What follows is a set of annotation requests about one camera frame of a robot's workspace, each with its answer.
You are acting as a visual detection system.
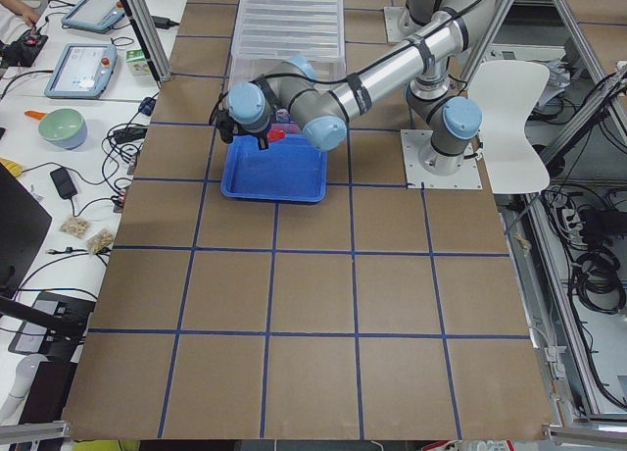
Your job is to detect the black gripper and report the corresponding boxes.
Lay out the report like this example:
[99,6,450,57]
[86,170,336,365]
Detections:
[217,108,269,150]

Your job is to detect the red block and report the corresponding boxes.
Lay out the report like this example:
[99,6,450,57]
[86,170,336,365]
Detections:
[266,128,286,142]

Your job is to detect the clear plastic box lid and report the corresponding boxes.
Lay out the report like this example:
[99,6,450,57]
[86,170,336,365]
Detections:
[232,0,344,62]

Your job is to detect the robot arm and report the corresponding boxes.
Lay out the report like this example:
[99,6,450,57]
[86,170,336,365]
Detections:
[209,0,496,151]

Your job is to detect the blue plastic tray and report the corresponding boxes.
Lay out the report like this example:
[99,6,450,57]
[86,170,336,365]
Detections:
[220,134,327,203]

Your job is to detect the green white carton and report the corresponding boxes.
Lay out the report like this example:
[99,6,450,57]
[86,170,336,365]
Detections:
[124,49,151,76]

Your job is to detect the teach pendant tablet near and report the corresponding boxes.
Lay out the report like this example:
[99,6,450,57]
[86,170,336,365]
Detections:
[44,43,118,99]

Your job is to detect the teach pendant tablet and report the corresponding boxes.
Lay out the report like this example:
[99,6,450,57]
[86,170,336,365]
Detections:
[61,0,125,33]
[44,43,118,99]

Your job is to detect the green bowl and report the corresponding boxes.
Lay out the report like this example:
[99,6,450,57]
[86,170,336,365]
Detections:
[38,108,87,150]

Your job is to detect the black power adapter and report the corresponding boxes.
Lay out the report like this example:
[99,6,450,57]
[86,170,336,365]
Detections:
[50,167,77,200]

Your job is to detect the teach pendant tablet far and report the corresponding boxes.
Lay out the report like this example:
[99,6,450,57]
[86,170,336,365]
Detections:
[61,0,125,33]

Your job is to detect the white chair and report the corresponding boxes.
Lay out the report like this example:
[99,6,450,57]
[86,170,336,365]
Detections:
[468,60,550,194]

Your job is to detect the aluminium frame post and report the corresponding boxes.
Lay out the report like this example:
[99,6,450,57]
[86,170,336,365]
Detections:
[120,0,171,83]

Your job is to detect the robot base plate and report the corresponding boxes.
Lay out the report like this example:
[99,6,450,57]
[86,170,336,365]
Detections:
[401,129,482,190]
[383,7,418,43]

